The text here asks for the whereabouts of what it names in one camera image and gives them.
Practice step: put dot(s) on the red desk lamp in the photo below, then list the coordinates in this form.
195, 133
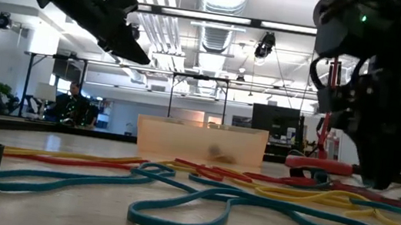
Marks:
318, 165

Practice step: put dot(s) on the white pillar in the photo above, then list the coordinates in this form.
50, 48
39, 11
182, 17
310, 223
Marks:
346, 151

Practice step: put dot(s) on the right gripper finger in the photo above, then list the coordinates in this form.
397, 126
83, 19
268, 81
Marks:
381, 171

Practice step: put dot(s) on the person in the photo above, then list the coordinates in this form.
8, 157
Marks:
73, 107

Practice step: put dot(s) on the black aluminium table frame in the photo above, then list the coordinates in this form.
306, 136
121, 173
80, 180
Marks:
27, 128

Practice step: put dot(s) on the black metal rig frame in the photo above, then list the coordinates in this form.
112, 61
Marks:
201, 77
28, 82

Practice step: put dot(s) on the orange translucent plastic bin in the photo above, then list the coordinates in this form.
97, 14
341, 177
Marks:
166, 135

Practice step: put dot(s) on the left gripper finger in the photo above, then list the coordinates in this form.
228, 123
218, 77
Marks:
124, 46

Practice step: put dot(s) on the black computer monitor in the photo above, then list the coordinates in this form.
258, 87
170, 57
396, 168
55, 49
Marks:
273, 118

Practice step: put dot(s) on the white lampshade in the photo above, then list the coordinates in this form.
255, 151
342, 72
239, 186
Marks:
46, 92

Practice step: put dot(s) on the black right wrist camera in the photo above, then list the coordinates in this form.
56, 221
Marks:
325, 100

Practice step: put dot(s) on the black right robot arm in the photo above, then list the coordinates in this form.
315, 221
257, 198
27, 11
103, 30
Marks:
389, 36

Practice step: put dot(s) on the black overhead crossbar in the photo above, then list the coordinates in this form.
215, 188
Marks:
256, 23

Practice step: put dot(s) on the blue storage shelf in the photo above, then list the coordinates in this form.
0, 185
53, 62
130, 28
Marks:
102, 121

